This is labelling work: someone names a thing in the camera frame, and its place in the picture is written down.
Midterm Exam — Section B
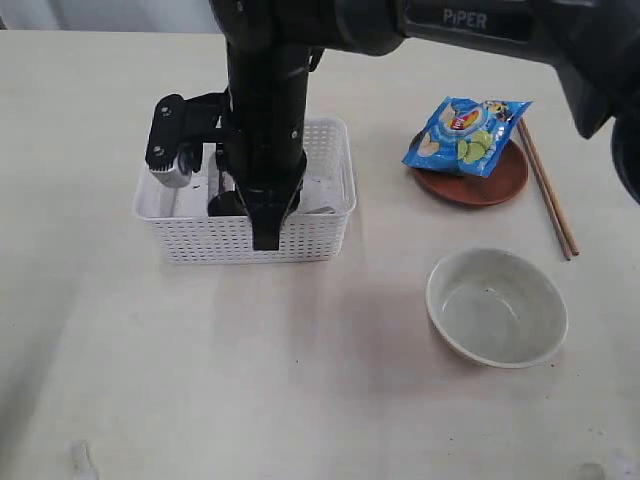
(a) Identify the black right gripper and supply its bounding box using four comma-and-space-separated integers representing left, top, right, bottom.
225, 41, 308, 250

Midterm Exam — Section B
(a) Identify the white perforated plastic basket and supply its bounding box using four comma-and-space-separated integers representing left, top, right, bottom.
133, 117, 356, 264

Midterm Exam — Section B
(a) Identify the blue chips snack bag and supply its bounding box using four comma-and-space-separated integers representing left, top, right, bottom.
402, 97, 532, 178

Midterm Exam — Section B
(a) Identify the brown wooden plate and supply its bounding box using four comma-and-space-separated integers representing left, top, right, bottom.
409, 140, 529, 208

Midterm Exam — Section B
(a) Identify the grey speckled ceramic bowl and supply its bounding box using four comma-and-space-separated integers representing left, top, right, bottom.
424, 248, 569, 369

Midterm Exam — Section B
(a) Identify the brown wooden chopstick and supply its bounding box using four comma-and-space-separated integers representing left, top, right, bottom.
533, 141, 580, 260
517, 119, 574, 261

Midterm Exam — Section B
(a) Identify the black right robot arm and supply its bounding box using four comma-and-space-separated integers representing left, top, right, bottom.
211, 1, 639, 251

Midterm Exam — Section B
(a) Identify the grey metal cup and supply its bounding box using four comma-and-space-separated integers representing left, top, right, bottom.
207, 151, 247, 217

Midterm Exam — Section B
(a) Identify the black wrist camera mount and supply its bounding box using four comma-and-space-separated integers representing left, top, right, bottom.
145, 91, 228, 189

